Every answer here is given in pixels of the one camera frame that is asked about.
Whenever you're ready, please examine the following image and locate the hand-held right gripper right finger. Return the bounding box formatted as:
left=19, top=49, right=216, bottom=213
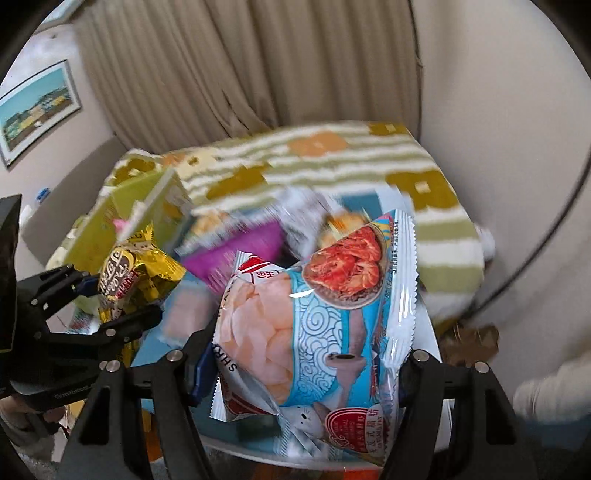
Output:
left=382, top=350, right=540, bottom=480

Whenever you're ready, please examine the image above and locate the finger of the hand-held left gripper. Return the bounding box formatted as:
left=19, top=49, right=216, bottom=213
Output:
left=30, top=264, right=100, bottom=319
left=46, top=305, right=163, bottom=365

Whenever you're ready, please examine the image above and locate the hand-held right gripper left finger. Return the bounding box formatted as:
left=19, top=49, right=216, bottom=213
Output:
left=60, top=318, right=219, bottom=480

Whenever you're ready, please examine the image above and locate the gold chocolate snack packet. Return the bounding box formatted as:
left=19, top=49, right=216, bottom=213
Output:
left=96, top=225, right=186, bottom=324

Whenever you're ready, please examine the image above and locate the yellow-green cardboard box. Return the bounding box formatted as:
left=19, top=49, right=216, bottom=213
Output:
left=65, top=168, right=195, bottom=282

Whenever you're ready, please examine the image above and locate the blue shrimp chips packet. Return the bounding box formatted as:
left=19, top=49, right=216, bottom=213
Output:
left=211, top=209, right=420, bottom=467

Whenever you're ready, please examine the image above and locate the light blue snack packet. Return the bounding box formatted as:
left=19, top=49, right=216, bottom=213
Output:
left=159, top=272, right=220, bottom=349

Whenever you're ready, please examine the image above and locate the brown object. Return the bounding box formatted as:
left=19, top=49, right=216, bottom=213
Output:
left=438, top=323, right=502, bottom=367

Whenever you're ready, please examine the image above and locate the grey padded headboard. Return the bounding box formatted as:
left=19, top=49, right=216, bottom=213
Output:
left=21, top=136, right=130, bottom=268

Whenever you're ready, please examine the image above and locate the magenta snack packet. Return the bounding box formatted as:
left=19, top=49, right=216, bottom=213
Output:
left=181, top=220, right=283, bottom=296

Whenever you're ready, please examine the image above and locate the person's cream clothing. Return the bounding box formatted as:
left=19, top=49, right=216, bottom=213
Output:
left=512, top=360, right=591, bottom=423

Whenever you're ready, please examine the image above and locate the framed houses picture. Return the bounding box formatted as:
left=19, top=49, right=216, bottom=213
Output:
left=0, top=60, right=83, bottom=168

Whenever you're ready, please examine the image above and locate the floral striped blanket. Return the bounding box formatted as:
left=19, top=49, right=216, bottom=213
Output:
left=46, top=121, right=485, bottom=324

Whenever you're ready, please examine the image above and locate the beige curtain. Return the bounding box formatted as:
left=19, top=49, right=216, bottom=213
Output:
left=74, top=0, right=423, bottom=155

